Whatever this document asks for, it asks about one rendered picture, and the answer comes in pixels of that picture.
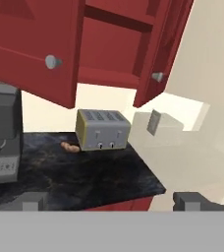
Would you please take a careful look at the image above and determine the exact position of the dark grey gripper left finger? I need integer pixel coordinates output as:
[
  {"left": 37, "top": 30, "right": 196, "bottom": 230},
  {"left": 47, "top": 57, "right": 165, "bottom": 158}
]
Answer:
[{"left": 0, "top": 191, "right": 49, "bottom": 213}]

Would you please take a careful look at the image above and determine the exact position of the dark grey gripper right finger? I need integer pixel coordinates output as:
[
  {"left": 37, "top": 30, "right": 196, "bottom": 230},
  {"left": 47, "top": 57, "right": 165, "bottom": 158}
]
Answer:
[{"left": 172, "top": 191, "right": 224, "bottom": 213}]

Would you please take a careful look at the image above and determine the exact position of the red base cabinet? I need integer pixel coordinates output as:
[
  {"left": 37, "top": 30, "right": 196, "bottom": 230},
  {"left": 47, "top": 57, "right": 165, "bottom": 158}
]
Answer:
[{"left": 83, "top": 195, "right": 155, "bottom": 213}]

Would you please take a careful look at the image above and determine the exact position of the red cabinet door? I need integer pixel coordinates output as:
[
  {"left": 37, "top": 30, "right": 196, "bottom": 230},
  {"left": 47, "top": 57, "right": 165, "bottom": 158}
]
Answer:
[
  {"left": 0, "top": 0, "right": 86, "bottom": 110},
  {"left": 133, "top": 0, "right": 195, "bottom": 108}
]

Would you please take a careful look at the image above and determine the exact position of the tan croissant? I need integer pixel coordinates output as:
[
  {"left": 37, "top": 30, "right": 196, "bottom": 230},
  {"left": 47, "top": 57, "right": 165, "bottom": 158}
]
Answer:
[{"left": 60, "top": 141, "right": 82, "bottom": 154}]

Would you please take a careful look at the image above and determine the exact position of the grey microwave oven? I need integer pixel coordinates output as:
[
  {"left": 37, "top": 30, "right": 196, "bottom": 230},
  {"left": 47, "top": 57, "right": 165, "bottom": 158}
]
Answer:
[{"left": 0, "top": 78, "right": 25, "bottom": 186}]

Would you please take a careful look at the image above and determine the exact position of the silver four-slot toaster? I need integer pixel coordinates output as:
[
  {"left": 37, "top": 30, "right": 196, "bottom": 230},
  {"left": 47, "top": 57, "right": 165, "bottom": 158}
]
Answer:
[{"left": 75, "top": 108, "right": 132, "bottom": 153}]

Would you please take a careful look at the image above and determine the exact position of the grey round door knob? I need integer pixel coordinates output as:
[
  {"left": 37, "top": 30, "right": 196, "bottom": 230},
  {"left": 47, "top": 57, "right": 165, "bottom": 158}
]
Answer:
[
  {"left": 150, "top": 71, "right": 164, "bottom": 84},
  {"left": 44, "top": 54, "right": 64, "bottom": 70}
]

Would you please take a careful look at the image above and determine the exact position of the grey wall socket plate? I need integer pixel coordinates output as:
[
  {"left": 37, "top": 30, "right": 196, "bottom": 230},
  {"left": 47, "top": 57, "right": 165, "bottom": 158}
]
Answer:
[{"left": 146, "top": 108, "right": 162, "bottom": 137}]

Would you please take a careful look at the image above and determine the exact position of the red wall cabinet body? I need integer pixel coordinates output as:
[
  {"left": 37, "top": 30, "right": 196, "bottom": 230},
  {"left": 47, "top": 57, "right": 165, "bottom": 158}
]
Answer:
[{"left": 77, "top": 0, "right": 157, "bottom": 90}]

